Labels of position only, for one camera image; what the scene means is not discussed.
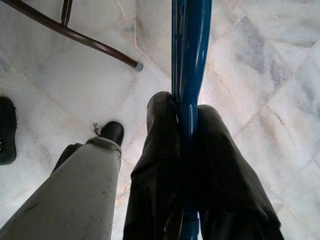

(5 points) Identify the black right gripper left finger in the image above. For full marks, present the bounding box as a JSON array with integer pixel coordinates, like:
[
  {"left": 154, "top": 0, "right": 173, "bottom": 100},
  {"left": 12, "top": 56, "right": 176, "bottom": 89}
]
[{"left": 122, "top": 91, "right": 187, "bottom": 240}]

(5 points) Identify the robot leg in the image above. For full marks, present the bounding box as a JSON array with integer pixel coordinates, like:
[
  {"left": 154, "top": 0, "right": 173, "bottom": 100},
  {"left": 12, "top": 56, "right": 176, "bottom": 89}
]
[
  {"left": 0, "top": 96, "right": 18, "bottom": 166},
  {"left": 0, "top": 120, "right": 125, "bottom": 240}
]

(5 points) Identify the marble top red edged table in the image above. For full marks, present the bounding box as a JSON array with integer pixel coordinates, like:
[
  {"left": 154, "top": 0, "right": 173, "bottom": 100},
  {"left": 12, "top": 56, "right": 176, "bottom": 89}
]
[{"left": 11, "top": 0, "right": 145, "bottom": 73}]

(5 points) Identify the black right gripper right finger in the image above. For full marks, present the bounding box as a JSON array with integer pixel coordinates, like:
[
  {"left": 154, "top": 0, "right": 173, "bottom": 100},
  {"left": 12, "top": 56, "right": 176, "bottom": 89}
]
[{"left": 192, "top": 104, "right": 286, "bottom": 240}]

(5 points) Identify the robot left leg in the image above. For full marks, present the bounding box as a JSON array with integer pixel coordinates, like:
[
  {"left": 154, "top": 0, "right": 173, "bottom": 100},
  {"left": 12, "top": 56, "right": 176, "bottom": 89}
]
[{"left": 0, "top": 96, "right": 18, "bottom": 166}]

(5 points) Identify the blue clothes hanger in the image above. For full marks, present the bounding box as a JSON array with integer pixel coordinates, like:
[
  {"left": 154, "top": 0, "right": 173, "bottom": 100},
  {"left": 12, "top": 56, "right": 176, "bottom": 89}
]
[{"left": 170, "top": 0, "right": 213, "bottom": 240}]

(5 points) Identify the robot right leg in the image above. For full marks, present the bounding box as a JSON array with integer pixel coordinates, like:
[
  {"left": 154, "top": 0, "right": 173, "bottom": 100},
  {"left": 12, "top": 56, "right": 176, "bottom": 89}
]
[{"left": 0, "top": 120, "right": 125, "bottom": 240}]

